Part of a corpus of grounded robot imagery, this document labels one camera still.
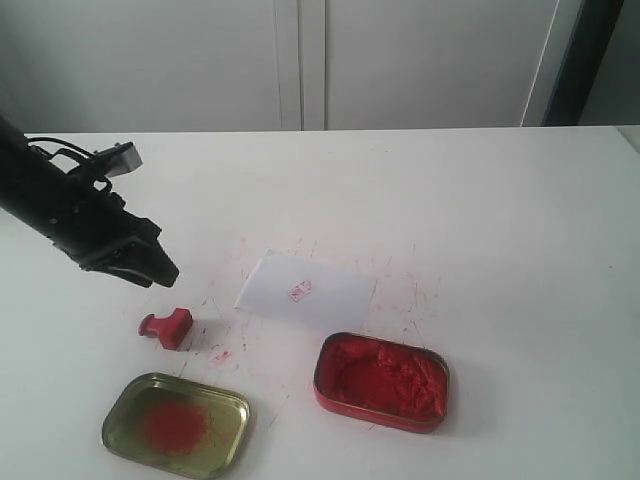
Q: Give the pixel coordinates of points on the red rubber stamp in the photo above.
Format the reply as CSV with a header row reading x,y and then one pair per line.
x,y
170,331

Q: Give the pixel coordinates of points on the dark door frame post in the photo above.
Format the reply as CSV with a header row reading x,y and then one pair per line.
x,y
581,62

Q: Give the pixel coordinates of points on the white cabinet doors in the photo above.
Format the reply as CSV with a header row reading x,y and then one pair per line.
x,y
153,66

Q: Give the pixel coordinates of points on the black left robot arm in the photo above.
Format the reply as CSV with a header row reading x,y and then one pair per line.
x,y
28,175

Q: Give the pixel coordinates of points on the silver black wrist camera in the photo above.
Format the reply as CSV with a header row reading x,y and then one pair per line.
x,y
120,159

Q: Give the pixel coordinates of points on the white paper sheet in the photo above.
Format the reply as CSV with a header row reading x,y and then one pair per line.
x,y
296,289

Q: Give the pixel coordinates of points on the red ink paste tin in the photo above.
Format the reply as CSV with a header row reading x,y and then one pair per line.
x,y
382,382

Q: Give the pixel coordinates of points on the gold tin lid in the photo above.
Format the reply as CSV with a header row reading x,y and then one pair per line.
x,y
178,426

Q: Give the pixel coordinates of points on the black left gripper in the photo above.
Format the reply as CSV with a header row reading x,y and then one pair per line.
x,y
97,232

